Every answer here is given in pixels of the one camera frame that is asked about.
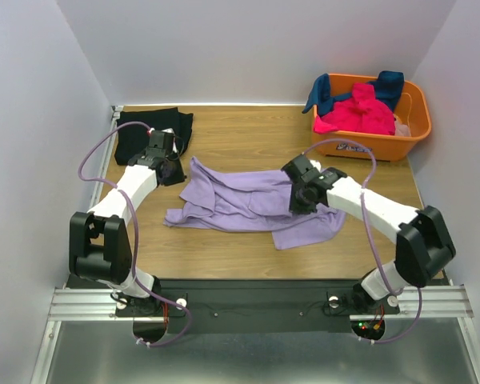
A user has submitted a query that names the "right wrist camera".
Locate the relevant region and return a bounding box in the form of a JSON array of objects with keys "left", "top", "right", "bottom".
[{"left": 295, "top": 187, "right": 316, "bottom": 205}]

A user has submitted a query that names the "lavender t shirt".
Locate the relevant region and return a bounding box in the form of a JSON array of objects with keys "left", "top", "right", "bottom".
[{"left": 164, "top": 157, "right": 346, "bottom": 250}]

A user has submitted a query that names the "pale pink garment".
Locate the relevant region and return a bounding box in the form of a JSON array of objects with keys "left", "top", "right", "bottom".
[{"left": 394, "top": 114, "right": 411, "bottom": 137}]

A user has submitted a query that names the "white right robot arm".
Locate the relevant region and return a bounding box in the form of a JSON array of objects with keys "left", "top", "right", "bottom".
[{"left": 282, "top": 154, "right": 456, "bottom": 312}]

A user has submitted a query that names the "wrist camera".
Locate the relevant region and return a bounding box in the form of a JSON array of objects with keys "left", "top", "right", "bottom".
[
  {"left": 158, "top": 159, "right": 177, "bottom": 182},
  {"left": 295, "top": 187, "right": 316, "bottom": 205}
]

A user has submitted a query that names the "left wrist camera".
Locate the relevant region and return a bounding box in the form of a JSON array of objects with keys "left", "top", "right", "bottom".
[{"left": 158, "top": 159, "right": 177, "bottom": 182}]

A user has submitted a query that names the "aluminium frame rail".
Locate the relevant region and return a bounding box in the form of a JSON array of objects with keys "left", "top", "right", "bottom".
[{"left": 48, "top": 286, "right": 474, "bottom": 322}]

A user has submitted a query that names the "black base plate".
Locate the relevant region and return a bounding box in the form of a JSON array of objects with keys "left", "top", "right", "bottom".
[{"left": 66, "top": 274, "right": 453, "bottom": 334}]

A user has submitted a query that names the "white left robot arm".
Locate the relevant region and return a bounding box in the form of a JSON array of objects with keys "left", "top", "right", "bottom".
[{"left": 69, "top": 128, "right": 186, "bottom": 316}]

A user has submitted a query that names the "orange plastic laundry basket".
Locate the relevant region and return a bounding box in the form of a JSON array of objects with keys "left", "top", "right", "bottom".
[{"left": 310, "top": 74, "right": 431, "bottom": 162}]

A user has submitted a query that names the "pink t shirt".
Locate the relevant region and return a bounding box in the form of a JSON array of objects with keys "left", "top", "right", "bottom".
[{"left": 313, "top": 83, "right": 396, "bottom": 136}]

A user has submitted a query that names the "dark blue t shirt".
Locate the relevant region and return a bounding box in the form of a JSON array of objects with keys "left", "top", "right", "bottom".
[{"left": 302, "top": 70, "right": 405, "bottom": 116}]

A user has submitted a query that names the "folded black t shirt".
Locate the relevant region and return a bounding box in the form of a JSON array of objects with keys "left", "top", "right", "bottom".
[{"left": 114, "top": 107, "right": 194, "bottom": 166}]

